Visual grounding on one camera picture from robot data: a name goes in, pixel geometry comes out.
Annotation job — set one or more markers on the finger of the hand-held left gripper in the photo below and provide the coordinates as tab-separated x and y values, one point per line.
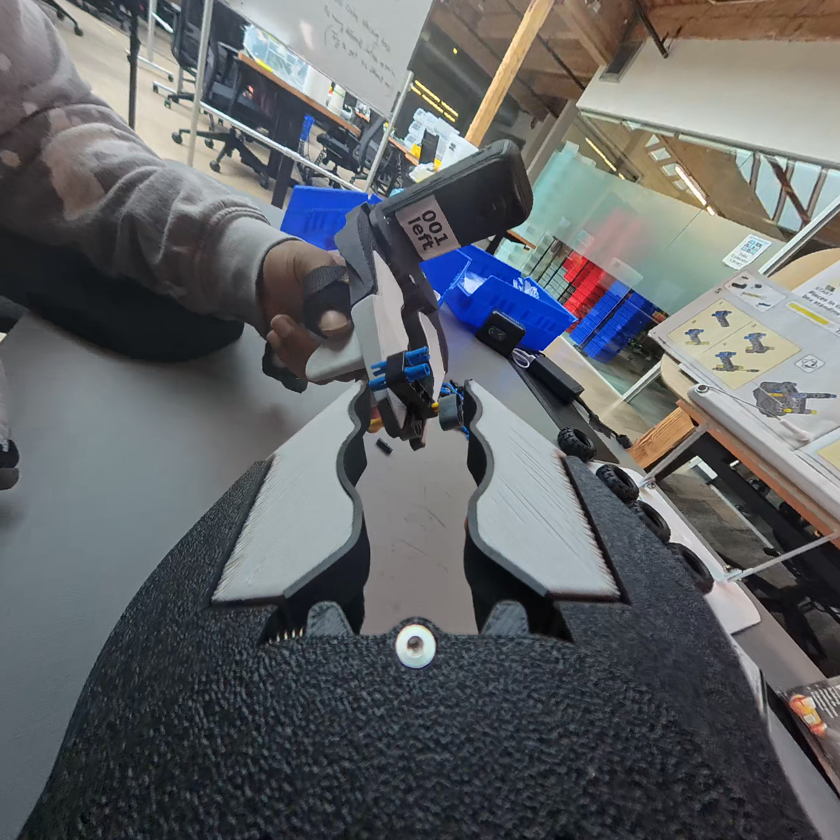
384	315
437	341

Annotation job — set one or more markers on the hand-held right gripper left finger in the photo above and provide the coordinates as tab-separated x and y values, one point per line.
295	518

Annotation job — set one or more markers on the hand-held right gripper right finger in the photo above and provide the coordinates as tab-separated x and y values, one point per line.
544	525

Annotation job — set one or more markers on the black beam toy assembly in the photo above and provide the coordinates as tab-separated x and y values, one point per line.
410	394

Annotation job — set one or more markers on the grey connector piece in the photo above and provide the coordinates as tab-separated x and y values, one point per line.
453	413

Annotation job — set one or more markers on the person's left forearm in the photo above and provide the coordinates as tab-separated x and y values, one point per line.
118	197

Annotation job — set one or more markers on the grey desk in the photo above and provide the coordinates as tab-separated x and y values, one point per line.
131	426

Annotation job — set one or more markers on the wooden top office desk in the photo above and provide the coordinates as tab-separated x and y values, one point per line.
295	88

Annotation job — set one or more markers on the person's left hand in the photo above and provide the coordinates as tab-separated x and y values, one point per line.
285	308

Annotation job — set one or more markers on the black device with display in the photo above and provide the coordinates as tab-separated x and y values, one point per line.
500	333

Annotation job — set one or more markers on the stack of white containers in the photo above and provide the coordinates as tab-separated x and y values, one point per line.
436	134

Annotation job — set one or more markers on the blue plastic bin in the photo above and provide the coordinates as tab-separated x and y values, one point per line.
321	216
518	315

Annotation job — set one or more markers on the clear plastic bag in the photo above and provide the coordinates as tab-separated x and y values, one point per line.
528	287

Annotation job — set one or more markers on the black connector pin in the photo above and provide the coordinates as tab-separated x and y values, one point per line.
384	446

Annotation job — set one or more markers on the black power adapter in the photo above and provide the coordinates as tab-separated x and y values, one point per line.
556	379

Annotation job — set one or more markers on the wooden top table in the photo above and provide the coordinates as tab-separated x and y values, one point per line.
663	436

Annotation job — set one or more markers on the stack of blue red crates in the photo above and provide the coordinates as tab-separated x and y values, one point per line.
610	308

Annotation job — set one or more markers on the toy instruction booklet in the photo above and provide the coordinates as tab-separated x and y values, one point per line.
728	341

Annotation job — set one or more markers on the white paper sign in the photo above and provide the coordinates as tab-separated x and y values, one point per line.
747	250

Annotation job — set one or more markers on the black office chair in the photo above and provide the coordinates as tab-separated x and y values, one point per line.
216	79

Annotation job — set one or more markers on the monster truck toy box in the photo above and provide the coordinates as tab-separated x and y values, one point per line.
814	722

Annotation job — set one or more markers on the black light stand pole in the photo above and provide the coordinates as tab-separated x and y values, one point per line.
133	59

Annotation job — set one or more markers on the wooden post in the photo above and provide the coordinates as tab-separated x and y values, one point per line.
512	65

